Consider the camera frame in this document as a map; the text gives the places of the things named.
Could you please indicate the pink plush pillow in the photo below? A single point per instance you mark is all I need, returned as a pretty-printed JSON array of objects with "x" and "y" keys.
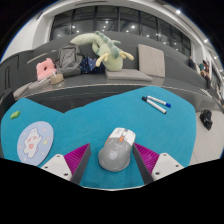
[{"x": 45, "y": 69}]

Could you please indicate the white marker with black cap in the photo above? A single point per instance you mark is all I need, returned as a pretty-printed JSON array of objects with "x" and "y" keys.
[{"x": 155, "y": 105}]

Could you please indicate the black bag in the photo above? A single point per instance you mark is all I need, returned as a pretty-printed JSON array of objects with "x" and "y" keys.
[{"x": 206, "y": 119}]

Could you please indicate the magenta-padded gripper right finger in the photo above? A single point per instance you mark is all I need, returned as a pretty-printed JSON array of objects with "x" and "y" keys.
[{"x": 165, "y": 164}]

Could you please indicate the square grey seat cushion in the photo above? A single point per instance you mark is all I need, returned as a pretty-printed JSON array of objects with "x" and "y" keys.
[
  {"x": 22, "y": 89},
  {"x": 151, "y": 60},
  {"x": 128, "y": 75}
]

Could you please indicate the black suitcase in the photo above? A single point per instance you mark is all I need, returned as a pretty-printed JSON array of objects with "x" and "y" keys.
[{"x": 6, "y": 101}]

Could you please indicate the dark blue patterned bag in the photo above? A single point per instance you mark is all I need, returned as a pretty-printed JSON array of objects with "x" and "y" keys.
[{"x": 89, "y": 65}]

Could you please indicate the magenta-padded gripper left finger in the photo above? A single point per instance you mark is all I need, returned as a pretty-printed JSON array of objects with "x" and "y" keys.
[{"x": 56, "y": 164}]

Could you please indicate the round pale-blue cartoon mouse pad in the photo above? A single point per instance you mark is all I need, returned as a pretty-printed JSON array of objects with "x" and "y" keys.
[{"x": 34, "y": 143}]

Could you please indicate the person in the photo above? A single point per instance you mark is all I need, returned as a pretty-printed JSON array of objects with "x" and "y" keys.
[{"x": 205, "y": 74}]

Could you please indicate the grey and white computer mouse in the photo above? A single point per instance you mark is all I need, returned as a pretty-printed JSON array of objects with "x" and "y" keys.
[{"x": 115, "y": 153}]

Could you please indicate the green plush dragon toy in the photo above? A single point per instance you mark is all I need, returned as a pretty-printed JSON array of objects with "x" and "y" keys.
[{"x": 110, "y": 53}]

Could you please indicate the beige round tape roll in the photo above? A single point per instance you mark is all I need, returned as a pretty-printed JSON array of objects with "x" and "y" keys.
[{"x": 57, "y": 79}]

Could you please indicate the green eraser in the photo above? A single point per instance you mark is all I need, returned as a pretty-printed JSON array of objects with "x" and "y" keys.
[{"x": 15, "y": 115}]

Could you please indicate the grey backpack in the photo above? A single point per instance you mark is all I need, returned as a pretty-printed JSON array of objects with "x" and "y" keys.
[{"x": 69, "y": 60}]

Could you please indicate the white marker with blue cap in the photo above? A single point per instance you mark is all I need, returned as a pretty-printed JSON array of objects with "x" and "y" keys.
[{"x": 158, "y": 101}]

